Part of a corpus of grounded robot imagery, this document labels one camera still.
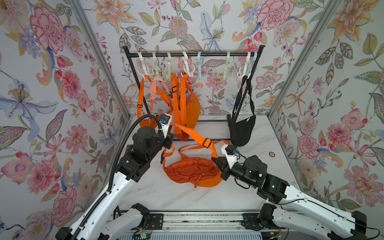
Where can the blue hook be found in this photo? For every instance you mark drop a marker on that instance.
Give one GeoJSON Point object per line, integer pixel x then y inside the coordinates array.
{"type": "Point", "coordinates": [200, 66]}
{"type": "Point", "coordinates": [251, 63]}

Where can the wooden chessboard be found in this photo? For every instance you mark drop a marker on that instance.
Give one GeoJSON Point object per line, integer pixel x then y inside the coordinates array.
{"type": "Point", "coordinates": [128, 153]}

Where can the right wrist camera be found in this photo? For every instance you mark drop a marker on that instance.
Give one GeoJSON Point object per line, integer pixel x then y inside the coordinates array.
{"type": "Point", "coordinates": [231, 153]}

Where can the orange bag far left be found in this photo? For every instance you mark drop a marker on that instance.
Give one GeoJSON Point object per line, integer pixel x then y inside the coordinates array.
{"type": "Point", "coordinates": [142, 98]}

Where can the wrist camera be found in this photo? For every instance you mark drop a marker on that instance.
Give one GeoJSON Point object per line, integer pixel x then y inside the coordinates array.
{"type": "Point", "coordinates": [231, 153]}
{"type": "Point", "coordinates": [165, 121]}

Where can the bright orange crescent bag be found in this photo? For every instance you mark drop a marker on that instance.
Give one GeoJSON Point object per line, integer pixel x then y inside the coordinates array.
{"type": "Point", "coordinates": [200, 172]}

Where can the pink crescent bag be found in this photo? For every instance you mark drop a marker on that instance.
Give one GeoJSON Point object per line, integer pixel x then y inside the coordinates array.
{"type": "Point", "coordinates": [154, 89]}

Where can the white hook far left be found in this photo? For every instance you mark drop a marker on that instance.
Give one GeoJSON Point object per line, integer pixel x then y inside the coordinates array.
{"type": "Point", "coordinates": [145, 68]}

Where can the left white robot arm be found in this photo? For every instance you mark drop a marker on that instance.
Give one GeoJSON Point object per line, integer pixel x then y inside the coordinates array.
{"type": "Point", "coordinates": [126, 172]}

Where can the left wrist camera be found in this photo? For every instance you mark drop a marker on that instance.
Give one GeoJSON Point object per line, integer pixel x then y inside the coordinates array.
{"type": "Point", "coordinates": [165, 121]}

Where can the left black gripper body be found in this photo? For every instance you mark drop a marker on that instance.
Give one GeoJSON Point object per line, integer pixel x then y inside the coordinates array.
{"type": "Point", "coordinates": [159, 143]}

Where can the orange bag with long straps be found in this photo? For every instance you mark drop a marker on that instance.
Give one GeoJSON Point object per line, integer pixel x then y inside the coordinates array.
{"type": "Point", "coordinates": [186, 105]}

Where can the green hook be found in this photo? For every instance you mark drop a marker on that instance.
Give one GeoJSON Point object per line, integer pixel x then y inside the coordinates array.
{"type": "Point", "coordinates": [156, 66]}
{"type": "Point", "coordinates": [169, 66]}
{"type": "Point", "coordinates": [224, 74]}

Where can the black crossbody bag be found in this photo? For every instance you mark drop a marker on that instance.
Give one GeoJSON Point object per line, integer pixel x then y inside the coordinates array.
{"type": "Point", "coordinates": [241, 131]}

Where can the white hook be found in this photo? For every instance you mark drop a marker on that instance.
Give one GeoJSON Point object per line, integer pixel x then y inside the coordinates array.
{"type": "Point", "coordinates": [186, 67]}
{"type": "Point", "coordinates": [243, 71]}
{"type": "Point", "coordinates": [145, 68]}

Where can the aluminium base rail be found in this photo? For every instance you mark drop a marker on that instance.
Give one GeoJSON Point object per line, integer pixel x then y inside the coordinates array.
{"type": "Point", "coordinates": [233, 220]}

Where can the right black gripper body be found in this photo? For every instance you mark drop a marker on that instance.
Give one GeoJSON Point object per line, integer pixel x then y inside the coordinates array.
{"type": "Point", "coordinates": [240, 173]}

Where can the black metal clothes rack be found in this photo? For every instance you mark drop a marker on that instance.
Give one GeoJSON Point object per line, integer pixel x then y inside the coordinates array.
{"type": "Point", "coordinates": [130, 56]}

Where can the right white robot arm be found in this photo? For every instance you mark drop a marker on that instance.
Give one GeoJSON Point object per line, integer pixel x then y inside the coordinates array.
{"type": "Point", "coordinates": [289, 208]}

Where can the dark orange zip bag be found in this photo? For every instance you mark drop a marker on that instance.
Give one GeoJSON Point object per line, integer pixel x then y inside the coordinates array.
{"type": "Point", "coordinates": [205, 142]}

